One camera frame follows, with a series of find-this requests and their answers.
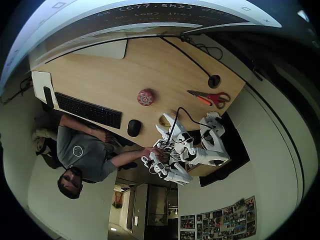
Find black keyboard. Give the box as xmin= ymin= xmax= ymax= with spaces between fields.
xmin=54 ymin=91 xmax=123 ymax=130

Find dark office chair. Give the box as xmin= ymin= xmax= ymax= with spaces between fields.
xmin=37 ymin=137 xmax=64 ymax=170

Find person's right hand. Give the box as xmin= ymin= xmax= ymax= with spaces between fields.
xmin=143 ymin=147 xmax=164 ymax=160

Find white paper sheet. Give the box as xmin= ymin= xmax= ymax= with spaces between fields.
xmin=31 ymin=71 xmax=59 ymax=109

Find person's left hand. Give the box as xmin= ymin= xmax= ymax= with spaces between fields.
xmin=98 ymin=129 xmax=114 ymax=144

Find white power board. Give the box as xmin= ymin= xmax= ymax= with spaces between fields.
xmin=206 ymin=111 xmax=222 ymax=121

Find small photo sheet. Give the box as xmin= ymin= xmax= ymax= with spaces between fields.
xmin=179 ymin=230 xmax=196 ymax=240
xmin=179 ymin=214 xmax=196 ymax=230

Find red patterned ball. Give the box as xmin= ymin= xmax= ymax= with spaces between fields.
xmin=136 ymin=87 xmax=155 ymax=107

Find red handled scissors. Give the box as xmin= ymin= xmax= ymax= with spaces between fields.
xmin=186 ymin=89 xmax=231 ymax=110

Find large curved monitor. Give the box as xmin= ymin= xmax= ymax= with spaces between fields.
xmin=0 ymin=0 xmax=283 ymax=98

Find thick black cable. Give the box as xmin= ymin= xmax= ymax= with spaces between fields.
xmin=160 ymin=36 xmax=213 ymax=79

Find white leader arm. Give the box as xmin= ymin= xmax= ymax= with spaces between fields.
xmin=141 ymin=149 xmax=195 ymax=186

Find black phone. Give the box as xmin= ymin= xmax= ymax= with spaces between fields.
xmin=43 ymin=86 xmax=55 ymax=109

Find beige jacket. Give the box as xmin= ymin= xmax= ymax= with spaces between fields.
xmin=31 ymin=127 xmax=59 ymax=156

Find person's right forearm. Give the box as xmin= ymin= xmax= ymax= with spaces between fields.
xmin=109 ymin=148 xmax=147 ymax=168

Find orange pen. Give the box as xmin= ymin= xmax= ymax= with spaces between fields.
xmin=197 ymin=96 xmax=213 ymax=106

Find black side cabinet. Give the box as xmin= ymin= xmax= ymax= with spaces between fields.
xmin=198 ymin=111 xmax=251 ymax=188

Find person's left forearm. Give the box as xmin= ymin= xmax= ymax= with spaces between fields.
xmin=59 ymin=114 xmax=102 ymax=141

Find round desk cable grommet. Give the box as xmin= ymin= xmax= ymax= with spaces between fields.
xmin=208 ymin=74 xmax=222 ymax=89

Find large photo collage poster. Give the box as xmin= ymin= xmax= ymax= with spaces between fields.
xmin=196 ymin=195 xmax=258 ymax=240

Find thin black cable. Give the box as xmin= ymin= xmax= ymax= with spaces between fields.
xmin=181 ymin=34 xmax=223 ymax=61

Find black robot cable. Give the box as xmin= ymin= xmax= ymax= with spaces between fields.
xmin=166 ymin=106 xmax=217 ymax=145

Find black computer mouse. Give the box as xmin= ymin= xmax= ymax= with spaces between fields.
xmin=126 ymin=119 xmax=142 ymax=138

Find man in grey t-shirt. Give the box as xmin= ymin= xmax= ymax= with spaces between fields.
xmin=56 ymin=124 xmax=123 ymax=200

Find beige tape roll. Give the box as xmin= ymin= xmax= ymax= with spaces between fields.
xmin=158 ymin=115 xmax=176 ymax=128

